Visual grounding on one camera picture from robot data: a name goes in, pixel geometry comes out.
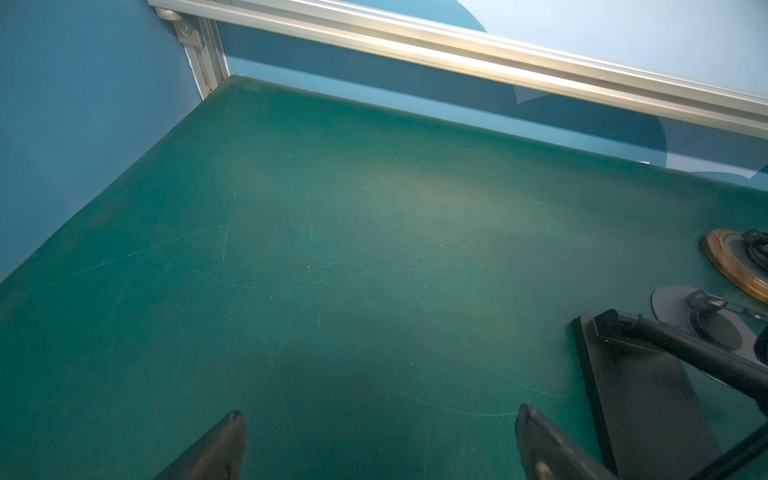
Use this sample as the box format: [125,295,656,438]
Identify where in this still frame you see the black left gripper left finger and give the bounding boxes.
[156,411,247,480]

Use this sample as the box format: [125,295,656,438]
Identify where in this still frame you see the aluminium back frame rail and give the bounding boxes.
[151,1,767,138]

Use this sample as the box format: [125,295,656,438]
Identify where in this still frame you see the aluminium left corner post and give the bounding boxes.
[173,17,230,99]

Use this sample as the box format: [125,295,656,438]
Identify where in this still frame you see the black rectangular phone stand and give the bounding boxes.
[571,308,768,480]

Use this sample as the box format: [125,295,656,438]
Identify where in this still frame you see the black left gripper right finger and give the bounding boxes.
[515,403,617,480]

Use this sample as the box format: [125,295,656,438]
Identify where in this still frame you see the grey round phone stand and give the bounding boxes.
[651,286,767,367]

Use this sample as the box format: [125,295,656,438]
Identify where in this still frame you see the wooden round phone stand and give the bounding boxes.
[701,229,767,304]

